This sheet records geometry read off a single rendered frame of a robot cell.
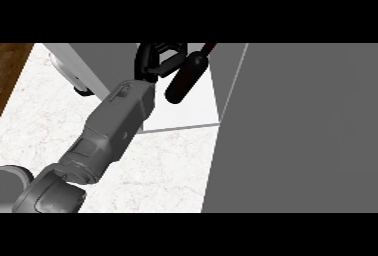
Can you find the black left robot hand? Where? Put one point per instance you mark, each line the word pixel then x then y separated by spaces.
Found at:
pixel 148 60

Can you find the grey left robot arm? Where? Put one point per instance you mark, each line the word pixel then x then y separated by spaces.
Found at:
pixel 115 123

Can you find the large dark grey cabinet door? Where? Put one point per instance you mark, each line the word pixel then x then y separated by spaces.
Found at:
pixel 295 133

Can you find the pale appliance with black foot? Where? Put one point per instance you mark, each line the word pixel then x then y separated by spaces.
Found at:
pixel 74 80

